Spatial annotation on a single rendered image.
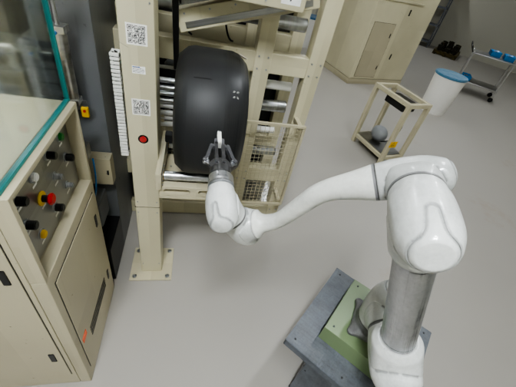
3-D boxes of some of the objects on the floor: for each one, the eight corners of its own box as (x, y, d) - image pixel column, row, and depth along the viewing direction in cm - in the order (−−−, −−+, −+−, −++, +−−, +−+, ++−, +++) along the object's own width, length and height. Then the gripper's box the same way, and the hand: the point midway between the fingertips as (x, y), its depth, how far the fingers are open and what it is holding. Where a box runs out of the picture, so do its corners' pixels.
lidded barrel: (412, 107, 558) (432, 71, 515) (420, 100, 596) (439, 66, 553) (442, 120, 538) (466, 83, 495) (448, 112, 576) (471, 77, 533)
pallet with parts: (459, 56, 1030) (467, 44, 1005) (454, 61, 956) (461, 47, 931) (437, 48, 1058) (444, 36, 1033) (430, 52, 984) (437, 39, 959)
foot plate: (129, 280, 201) (128, 279, 200) (135, 248, 221) (135, 246, 220) (170, 280, 207) (170, 278, 206) (173, 249, 227) (173, 246, 225)
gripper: (240, 171, 105) (236, 127, 121) (202, 168, 103) (203, 124, 118) (237, 185, 111) (233, 142, 126) (200, 183, 108) (201, 139, 123)
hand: (219, 139), depth 120 cm, fingers closed
